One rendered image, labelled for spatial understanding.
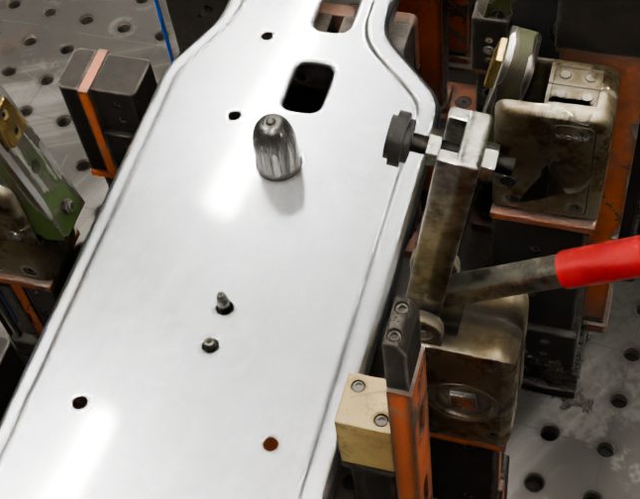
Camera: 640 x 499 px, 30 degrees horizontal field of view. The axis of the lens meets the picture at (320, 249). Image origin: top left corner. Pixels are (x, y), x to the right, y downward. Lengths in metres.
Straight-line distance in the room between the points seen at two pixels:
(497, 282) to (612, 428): 0.43
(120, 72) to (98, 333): 0.25
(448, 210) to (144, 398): 0.26
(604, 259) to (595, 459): 0.45
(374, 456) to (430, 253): 0.13
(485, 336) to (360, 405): 0.09
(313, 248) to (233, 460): 0.16
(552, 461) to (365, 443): 0.40
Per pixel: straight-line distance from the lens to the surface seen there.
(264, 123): 0.84
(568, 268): 0.66
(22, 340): 1.06
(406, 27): 0.97
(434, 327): 0.70
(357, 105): 0.90
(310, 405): 0.76
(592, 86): 0.82
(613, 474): 1.07
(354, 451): 0.71
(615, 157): 0.94
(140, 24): 1.44
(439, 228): 0.63
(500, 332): 0.72
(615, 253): 0.65
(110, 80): 0.97
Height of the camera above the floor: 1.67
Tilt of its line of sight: 55 degrees down
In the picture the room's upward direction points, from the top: 10 degrees counter-clockwise
